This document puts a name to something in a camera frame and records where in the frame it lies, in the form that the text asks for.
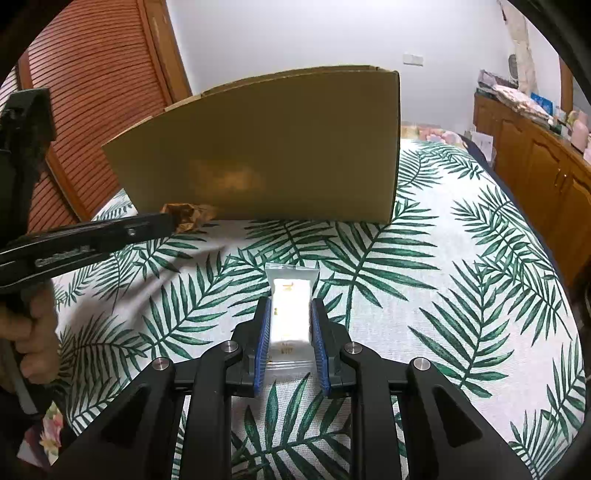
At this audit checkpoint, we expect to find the floral cloth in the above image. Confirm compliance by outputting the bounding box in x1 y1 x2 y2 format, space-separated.
18 401 65 467

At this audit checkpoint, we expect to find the pink floral blanket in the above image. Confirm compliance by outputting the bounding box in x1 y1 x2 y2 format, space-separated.
401 121 468 149

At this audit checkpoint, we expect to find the person's left hand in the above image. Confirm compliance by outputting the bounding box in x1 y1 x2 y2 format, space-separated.
0 288 62 386

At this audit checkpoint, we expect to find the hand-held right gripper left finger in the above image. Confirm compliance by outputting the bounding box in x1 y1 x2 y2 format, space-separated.
46 298 274 480

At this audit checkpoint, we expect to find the beige hanging cloth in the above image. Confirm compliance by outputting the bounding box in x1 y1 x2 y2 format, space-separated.
502 0 533 88

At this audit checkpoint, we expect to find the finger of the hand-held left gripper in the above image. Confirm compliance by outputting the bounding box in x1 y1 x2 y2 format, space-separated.
91 210 180 253

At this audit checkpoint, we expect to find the wooden cabinet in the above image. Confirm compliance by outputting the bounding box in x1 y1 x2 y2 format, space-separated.
473 92 591 287

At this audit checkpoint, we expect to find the pile of folded floral cloths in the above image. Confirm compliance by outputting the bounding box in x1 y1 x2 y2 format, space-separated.
478 69 555 126

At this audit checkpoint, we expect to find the clear white snack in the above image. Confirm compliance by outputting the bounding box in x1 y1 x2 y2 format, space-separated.
264 263 320 372

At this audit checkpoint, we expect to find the brown cardboard box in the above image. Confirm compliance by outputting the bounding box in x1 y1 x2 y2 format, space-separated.
102 66 402 224

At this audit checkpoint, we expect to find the gold candy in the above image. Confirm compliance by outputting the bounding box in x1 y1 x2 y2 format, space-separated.
159 202 218 234

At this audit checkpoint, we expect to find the green leaf print tablecloth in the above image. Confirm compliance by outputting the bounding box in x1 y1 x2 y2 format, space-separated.
51 138 587 480

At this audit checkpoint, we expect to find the white paper box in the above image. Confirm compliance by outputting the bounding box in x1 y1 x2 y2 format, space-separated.
464 131 495 163

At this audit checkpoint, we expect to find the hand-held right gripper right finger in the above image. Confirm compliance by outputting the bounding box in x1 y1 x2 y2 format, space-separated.
309 298 534 480

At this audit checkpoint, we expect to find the pink bottle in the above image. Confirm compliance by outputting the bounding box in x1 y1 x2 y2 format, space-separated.
571 111 590 153

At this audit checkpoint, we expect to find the wooden louvered door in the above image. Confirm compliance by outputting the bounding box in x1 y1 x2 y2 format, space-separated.
0 0 192 241

